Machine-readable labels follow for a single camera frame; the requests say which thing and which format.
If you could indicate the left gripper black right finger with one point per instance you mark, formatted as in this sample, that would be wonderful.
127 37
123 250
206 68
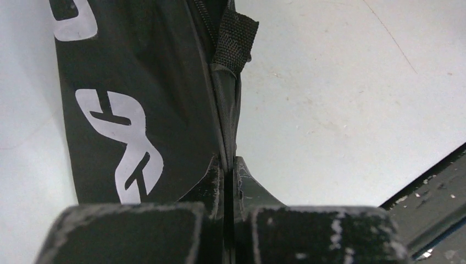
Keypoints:
267 231

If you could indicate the black racket bag crossway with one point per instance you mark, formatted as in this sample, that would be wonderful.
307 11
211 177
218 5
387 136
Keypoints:
151 93

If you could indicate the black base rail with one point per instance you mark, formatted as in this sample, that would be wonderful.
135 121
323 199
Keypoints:
430 212

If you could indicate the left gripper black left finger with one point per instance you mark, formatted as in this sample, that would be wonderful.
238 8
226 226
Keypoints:
187 231

